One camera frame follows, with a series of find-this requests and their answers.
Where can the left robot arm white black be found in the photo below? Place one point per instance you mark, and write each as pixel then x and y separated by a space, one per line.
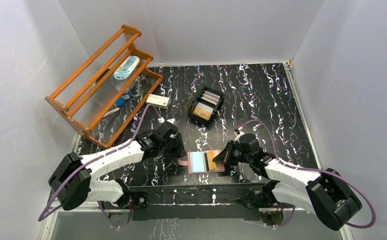
pixel 76 179

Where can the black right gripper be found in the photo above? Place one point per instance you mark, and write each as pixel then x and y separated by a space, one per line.
pixel 225 156

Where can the orange wooden shelf rack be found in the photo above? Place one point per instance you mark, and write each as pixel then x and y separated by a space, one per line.
pixel 91 91

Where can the blue cap bottle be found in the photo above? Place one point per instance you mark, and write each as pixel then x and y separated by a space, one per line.
pixel 126 95

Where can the black card tray box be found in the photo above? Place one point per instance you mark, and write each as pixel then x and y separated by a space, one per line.
pixel 197 101

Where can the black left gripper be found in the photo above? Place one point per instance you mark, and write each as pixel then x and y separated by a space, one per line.
pixel 175 147

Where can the gold card in tray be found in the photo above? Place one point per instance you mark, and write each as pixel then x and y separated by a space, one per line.
pixel 202 113

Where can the white pen under shelf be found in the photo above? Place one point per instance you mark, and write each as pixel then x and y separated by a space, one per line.
pixel 115 110

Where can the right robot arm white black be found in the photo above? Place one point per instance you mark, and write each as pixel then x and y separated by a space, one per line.
pixel 323 194

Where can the white blue tube package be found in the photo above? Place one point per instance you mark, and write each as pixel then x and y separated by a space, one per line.
pixel 126 68

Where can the grey white card stack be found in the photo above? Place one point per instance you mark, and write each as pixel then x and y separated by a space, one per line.
pixel 210 97

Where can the gold card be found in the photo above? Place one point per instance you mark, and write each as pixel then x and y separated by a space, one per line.
pixel 210 164
pixel 202 113

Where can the white red small box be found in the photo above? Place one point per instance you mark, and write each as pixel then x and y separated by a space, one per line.
pixel 158 101

